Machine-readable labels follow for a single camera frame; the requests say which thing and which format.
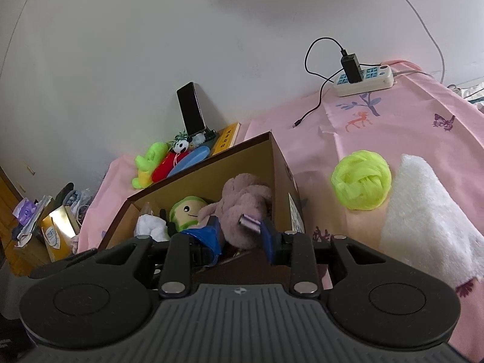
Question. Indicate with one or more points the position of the mauve plush toy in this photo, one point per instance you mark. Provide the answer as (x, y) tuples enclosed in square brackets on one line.
[(242, 196)]

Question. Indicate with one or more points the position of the white power strip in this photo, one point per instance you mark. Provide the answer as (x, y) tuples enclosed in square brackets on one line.
[(375, 81)]

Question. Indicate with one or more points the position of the brown cardboard box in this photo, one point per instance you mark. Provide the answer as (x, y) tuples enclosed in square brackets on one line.
[(245, 158)]

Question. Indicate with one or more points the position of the clear plastic bag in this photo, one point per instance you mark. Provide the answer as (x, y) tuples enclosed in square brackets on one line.
[(472, 90)]

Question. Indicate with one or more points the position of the yellow-green fluffy ball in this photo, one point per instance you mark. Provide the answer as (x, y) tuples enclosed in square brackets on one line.
[(359, 181)]

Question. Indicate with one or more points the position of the green yellow plush toy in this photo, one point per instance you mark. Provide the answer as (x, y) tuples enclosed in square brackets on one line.
[(151, 155)]

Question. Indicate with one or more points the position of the black phone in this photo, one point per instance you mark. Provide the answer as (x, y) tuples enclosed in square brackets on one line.
[(191, 107)]

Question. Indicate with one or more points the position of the yellow book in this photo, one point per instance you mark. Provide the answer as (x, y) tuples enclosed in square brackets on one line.
[(227, 137)]

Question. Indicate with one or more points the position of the purple white packet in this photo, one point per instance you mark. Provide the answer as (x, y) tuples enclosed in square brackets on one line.
[(28, 213)]

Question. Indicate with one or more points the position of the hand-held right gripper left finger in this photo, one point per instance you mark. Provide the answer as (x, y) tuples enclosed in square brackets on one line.
[(211, 238)]

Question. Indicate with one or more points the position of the yellow tissue pack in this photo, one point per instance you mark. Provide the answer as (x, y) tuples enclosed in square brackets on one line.
[(58, 234)]

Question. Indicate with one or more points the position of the pink printed tablecloth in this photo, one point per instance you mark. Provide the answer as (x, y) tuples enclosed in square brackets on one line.
[(397, 128)]

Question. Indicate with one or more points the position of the blue glasses case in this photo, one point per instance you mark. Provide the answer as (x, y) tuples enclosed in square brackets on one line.
[(193, 159)]

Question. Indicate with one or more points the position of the dark phone stand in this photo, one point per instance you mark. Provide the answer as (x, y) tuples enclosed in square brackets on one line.
[(208, 136)]

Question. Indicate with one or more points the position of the black charger plug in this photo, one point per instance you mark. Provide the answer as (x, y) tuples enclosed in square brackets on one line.
[(351, 70)]

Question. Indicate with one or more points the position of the small panda plush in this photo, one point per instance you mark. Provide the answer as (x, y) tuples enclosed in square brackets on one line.
[(182, 146)]

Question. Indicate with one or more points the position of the white fluffy towel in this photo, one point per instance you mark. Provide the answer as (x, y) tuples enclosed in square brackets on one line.
[(423, 204)]

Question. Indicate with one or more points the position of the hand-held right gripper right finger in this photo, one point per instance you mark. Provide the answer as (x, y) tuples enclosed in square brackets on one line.
[(267, 240)]

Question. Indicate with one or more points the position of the green plush doll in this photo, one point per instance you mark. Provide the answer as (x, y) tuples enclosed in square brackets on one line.
[(185, 210)]

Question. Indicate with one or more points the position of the red plush toy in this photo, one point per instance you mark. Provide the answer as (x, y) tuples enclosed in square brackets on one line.
[(162, 171)]

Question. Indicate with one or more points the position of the white cloth bundle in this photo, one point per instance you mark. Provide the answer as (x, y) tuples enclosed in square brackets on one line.
[(151, 227)]

